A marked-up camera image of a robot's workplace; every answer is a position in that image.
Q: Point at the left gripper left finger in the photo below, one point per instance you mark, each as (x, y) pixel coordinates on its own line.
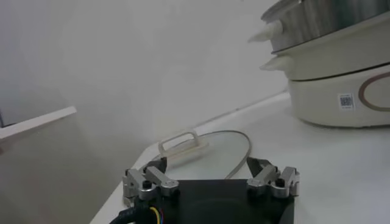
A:
(158, 179)

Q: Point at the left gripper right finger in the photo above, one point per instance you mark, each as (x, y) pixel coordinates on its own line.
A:
(265, 179)

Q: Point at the stainless steel steamer basket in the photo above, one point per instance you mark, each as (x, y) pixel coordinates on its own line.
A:
(320, 21)

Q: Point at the white electric cooker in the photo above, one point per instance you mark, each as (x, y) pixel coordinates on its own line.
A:
(320, 100)

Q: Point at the white folding side table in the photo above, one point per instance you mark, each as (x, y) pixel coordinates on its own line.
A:
(39, 121)

